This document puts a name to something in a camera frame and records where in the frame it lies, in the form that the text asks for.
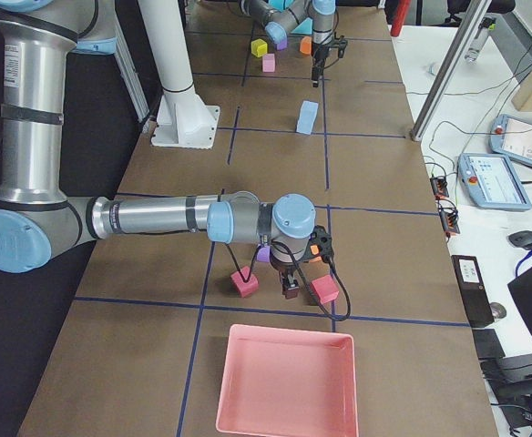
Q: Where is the purple foam block right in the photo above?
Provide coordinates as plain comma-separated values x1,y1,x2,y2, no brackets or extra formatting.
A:
256,246,271,263

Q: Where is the teach pendant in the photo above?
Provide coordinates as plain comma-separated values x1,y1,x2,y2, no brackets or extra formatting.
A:
489,114,532,168
458,153,532,211

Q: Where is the brown paper table cover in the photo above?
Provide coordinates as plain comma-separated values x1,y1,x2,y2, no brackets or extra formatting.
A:
20,7,497,436

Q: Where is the pink foam bin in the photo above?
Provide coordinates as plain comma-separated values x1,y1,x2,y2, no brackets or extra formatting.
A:
216,324,359,436

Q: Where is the aluminium frame post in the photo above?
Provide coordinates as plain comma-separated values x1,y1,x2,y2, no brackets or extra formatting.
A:
410,0,492,142

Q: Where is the light blue foam block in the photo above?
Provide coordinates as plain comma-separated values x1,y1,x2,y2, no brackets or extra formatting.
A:
296,117,314,135

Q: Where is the pink foam block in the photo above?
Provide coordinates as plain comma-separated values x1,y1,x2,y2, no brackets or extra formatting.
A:
261,53,276,73

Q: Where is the teach pendant near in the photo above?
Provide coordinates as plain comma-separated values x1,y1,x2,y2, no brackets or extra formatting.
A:
458,153,532,211

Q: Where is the teach pendant far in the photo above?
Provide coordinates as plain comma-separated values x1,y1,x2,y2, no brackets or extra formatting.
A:
489,114,532,168

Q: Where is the orange foam block left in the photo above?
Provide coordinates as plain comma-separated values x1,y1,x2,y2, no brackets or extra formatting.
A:
300,36,312,56

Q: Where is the crimson foam block near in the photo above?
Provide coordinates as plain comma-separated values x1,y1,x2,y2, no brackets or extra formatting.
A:
230,266,259,298

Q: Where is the yellow foam block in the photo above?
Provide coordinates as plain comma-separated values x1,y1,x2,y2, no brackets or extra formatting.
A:
251,38,268,58

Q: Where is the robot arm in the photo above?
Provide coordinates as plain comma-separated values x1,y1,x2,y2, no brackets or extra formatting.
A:
0,1,254,307
240,0,348,87

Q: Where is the black box with label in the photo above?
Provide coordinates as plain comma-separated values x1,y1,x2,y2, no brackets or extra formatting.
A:
451,255,494,328

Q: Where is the purple foam block left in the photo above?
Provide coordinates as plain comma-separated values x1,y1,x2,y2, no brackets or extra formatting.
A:
275,39,288,51

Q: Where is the black computer mouse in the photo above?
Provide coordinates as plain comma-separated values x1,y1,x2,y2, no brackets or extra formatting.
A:
507,230,532,250

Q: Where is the purple foam block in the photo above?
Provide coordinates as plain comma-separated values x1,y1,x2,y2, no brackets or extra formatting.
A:
275,39,288,51
256,246,271,263

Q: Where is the red fire extinguisher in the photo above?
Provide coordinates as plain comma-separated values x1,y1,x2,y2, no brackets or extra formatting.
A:
390,0,411,37

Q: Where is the plastic water bottle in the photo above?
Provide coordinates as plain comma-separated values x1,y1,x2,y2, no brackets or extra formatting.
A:
464,16,496,62

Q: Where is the crimson foam block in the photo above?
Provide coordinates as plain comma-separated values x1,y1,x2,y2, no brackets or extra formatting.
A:
311,274,339,304
230,266,259,298

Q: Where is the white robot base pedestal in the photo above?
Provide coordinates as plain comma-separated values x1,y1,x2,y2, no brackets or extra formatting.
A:
138,0,220,149

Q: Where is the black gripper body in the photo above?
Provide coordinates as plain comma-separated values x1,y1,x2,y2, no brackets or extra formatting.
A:
270,225,334,281
312,34,348,68

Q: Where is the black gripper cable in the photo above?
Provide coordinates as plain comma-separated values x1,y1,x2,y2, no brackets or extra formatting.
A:
222,239,352,322

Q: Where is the crimson foam block far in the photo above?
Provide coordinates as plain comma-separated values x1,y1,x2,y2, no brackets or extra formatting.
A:
311,274,339,304

